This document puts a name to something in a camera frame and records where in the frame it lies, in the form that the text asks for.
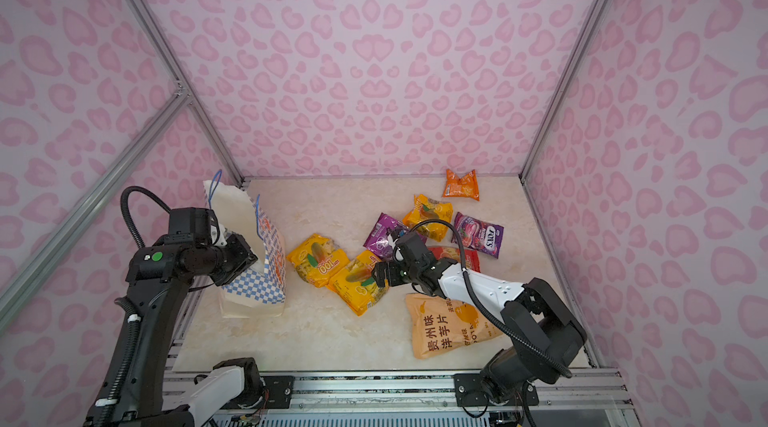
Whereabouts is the yellow mango candy bag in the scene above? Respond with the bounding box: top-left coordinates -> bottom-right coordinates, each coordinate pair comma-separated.
286,233 -> 349,288
328,250 -> 389,316

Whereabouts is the blue checkered paper bag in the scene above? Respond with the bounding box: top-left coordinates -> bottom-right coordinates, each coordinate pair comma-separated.
203,174 -> 286,319

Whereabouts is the red fruit candy bag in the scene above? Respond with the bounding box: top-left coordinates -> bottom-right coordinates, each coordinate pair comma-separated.
429,246 -> 481,272

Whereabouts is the orange taro chips bag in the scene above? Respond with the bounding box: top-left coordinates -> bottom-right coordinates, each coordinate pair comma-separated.
405,294 -> 502,359

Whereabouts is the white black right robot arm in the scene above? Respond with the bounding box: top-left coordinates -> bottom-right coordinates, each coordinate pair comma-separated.
372,232 -> 587,405

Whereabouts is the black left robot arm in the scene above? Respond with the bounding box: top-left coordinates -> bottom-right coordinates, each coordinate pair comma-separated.
84,205 -> 265,426

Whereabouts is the purple grape candy bag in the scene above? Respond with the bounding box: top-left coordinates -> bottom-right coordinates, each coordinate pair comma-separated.
363,213 -> 408,259

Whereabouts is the yellow orange candy bag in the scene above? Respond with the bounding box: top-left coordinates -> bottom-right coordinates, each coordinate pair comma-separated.
402,194 -> 454,241

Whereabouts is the purple Fox's candy bag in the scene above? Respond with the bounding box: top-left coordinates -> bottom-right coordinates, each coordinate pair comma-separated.
451,212 -> 504,259

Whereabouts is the small orange snack packet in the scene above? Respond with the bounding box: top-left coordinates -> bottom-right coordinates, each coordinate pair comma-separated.
442,169 -> 480,201

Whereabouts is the diagonal aluminium frame bar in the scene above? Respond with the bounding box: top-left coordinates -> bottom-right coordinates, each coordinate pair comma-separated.
1,88 -> 188,332

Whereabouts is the black corrugated right cable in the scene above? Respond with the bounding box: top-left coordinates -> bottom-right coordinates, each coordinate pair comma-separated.
410,218 -> 574,379

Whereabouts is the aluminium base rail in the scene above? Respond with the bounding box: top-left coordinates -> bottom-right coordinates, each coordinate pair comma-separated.
161,368 -> 637,427

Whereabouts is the aluminium corner frame post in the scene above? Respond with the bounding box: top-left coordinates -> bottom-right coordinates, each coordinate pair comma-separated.
124,0 -> 246,187

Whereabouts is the right aluminium corner post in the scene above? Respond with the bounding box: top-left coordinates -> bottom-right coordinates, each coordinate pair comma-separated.
519,0 -> 614,186

